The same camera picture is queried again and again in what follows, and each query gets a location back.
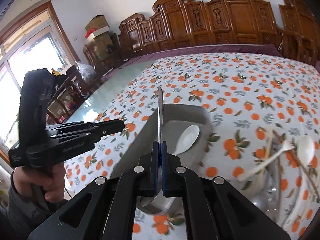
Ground small white ceramic spoon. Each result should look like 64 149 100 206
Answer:
172 125 200 155

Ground rectangular metal tray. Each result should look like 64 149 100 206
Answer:
111 103 213 215

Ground large metal spoon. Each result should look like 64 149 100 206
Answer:
248 168 281 221

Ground white plastic fork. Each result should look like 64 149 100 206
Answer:
237 140 294 182

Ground person's left forearm sleeve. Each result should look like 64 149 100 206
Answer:
1 173 67 239

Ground person's left hand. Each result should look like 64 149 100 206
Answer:
13 163 66 203

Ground wooden chair with clothes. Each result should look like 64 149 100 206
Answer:
47 65 90 124

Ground white plastic bag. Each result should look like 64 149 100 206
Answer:
75 61 96 83

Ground stacked cardboard boxes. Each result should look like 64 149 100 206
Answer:
85 15 113 48

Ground orange patterned tablecloth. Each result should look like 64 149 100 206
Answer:
63 51 320 240

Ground carved wooden sofa bench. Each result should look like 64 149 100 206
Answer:
107 0 281 60

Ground carved wooden armchair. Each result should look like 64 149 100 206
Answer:
279 0 319 66

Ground window with wooden frame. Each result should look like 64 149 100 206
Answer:
1 2 79 164

